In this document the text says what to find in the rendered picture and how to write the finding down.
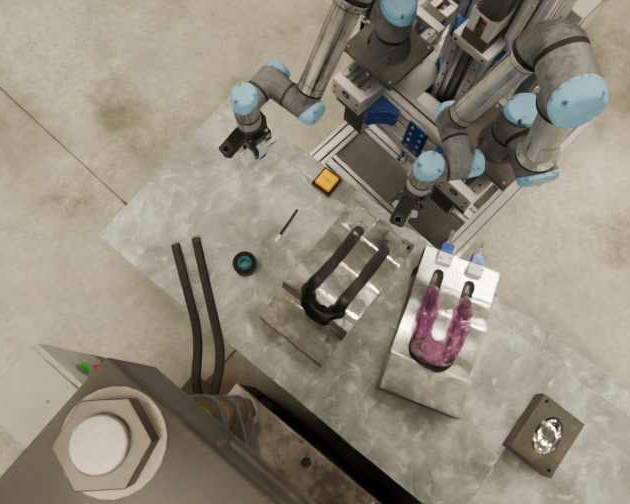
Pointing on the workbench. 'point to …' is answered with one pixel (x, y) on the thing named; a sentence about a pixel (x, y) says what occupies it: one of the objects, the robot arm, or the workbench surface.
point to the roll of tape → (245, 260)
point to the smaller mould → (543, 435)
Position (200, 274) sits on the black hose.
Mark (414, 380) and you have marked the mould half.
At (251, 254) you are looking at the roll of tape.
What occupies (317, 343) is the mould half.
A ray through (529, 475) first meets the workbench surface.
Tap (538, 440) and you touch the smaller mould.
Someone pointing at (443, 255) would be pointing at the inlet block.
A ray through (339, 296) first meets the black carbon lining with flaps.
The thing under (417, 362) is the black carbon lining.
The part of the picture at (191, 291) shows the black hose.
